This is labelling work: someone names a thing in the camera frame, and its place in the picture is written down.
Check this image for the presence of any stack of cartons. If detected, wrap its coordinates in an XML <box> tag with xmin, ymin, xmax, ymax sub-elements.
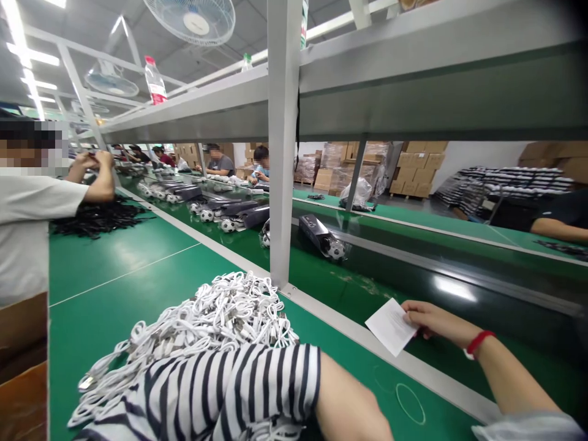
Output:
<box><xmin>293</xmin><ymin>141</ymin><xmax>449</xmax><ymax>199</ymax></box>

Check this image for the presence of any brown cardboard box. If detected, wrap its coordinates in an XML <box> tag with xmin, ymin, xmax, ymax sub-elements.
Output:
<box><xmin>0</xmin><ymin>292</ymin><xmax>50</xmax><ymax>441</ymax></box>

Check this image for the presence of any row of packed toy footballs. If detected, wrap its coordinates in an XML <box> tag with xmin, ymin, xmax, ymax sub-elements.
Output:
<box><xmin>135</xmin><ymin>178</ymin><xmax>272</xmax><ymax>233</ymax></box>

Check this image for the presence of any pile of white cables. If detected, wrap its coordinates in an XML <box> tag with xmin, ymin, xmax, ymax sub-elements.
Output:
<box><xmin>67</xmin><ymin>271</ymin><xmax>300</xmax><ymax>429</ymax></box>

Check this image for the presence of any stack of striped trays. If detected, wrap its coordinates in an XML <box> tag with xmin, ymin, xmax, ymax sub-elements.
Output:
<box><xmin>433</xmin><ymin>165</ymin><xmax>576</xmax><ymax>217</ymax></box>

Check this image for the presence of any clear plastic bag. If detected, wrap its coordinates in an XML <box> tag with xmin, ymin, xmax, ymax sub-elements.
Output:
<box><xmin>339</xmin><ymin>176</ymin><xmax>379</xmax><ymax>213</ymax></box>

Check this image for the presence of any white paper card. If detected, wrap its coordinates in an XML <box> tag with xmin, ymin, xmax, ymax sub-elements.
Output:
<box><xmin>364</xmin><ymin>297</ymin><xmax>419</xmax><ymax>358</ymax></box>

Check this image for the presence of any white rubber band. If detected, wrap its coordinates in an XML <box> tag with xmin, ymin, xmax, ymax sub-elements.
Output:
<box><xmin>395</xmin><ymin>383</ymin><xmax>427</xmax><ymax>424</ymax></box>

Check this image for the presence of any grey metal shelf frame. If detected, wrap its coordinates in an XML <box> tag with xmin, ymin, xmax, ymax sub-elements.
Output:
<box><xmin>23</xmin><ymin>0</ymin><xmax>588</xmax><ymax>300</ymax></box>

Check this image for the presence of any person's right hand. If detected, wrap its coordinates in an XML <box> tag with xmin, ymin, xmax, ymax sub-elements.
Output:
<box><xmin>400</xmin><ymin>300</ymin><xmax>480</xmax><ymax>351</ymax></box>

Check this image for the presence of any dark conveyor belt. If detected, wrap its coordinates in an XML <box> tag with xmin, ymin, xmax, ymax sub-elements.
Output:
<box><xmin>117</xmin><ymin>170</ymin><xmax>588</xmax><ymax>368</ymax></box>

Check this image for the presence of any black box with football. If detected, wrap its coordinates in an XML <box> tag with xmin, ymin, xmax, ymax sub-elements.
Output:
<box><xmin>297</xmin><ymin>213</ymin><xmax>351</xmax><ymax>267</ymax></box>

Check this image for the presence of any white ceiling fan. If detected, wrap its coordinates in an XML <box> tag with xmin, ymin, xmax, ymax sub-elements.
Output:
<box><xmin>143</xmin><ymin>0</ymin><xmax>236</xmax><ymax>47</ymax></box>
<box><xmin>84</xmin><ymin>58</ymin><xmax>140</xmax><ymax>98</ymax></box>

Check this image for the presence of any pile of black cables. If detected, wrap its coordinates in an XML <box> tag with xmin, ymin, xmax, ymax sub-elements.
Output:
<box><xmin>51</xmin><ymin>194</ymin><xmax>158</xmax><ymax>241</ymax></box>
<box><xmin>533</xmin><ymin>238</ymin><xmax>588</xmax><ymax>262</ymax></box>

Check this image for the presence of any red label water bottle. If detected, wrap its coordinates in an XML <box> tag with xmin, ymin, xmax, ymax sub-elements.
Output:
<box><xmin>144</xmin><ymin>55</ymin><xmax>169</xmax><ymax>106</ymax></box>

